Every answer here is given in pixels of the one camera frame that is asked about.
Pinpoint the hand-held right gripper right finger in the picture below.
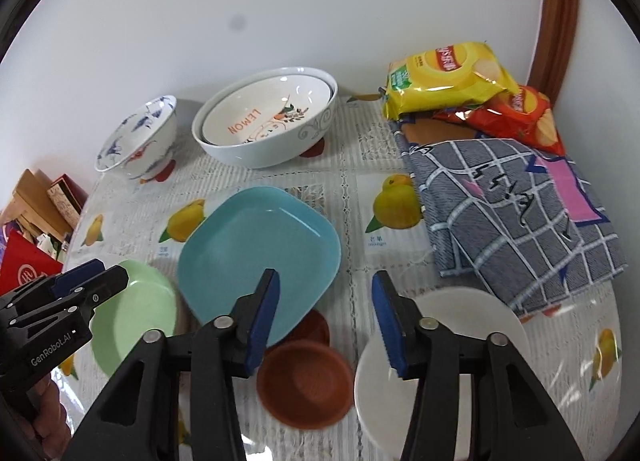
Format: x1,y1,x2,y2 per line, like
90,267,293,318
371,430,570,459
371,271,583,461

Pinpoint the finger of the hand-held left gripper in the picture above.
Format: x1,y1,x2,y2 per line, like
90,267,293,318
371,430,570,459
0,261,107,314
7,265,130,337

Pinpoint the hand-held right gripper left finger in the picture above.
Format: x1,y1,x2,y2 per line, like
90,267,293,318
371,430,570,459
62,268,281,461

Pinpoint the green plate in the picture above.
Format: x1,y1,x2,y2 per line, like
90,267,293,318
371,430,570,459
90,259,178,378

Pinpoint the brown small bowl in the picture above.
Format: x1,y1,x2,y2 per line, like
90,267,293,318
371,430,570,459
295,308,331,348
256,341,356,430

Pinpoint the blue square plate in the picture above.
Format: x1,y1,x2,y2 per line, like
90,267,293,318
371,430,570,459
176,186,342,348

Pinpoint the person's left hand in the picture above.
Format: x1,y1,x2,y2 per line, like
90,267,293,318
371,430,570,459
20,373,76,461

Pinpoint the red gift box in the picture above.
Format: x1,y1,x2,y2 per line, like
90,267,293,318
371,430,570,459
47,173,89,228

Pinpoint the wooden side cabinet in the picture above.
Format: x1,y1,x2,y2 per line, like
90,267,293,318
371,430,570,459
0,168,73,244

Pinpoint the blue crane print bowl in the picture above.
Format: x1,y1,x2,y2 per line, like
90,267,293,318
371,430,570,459
95,95,179,180

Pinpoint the fruit print tablecloth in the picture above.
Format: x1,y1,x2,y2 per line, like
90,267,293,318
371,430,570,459
60,91,626,461

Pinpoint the grey checked cloth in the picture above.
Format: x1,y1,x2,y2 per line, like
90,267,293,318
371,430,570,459
395,130,628,318

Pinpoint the large white scroll-pattern bowl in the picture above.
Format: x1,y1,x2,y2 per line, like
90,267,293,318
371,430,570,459
191,67,339,170

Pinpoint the white bird print bowl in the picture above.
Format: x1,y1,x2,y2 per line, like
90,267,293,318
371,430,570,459
199,75,334,146

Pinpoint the red chips bag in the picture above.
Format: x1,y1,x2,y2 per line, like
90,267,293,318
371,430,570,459
432,86,566,156

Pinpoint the yellow chips bag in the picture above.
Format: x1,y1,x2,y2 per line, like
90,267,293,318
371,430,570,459
382,42,521,120

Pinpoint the brown wooden door frame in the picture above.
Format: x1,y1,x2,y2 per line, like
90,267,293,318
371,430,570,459
527,0,581,106

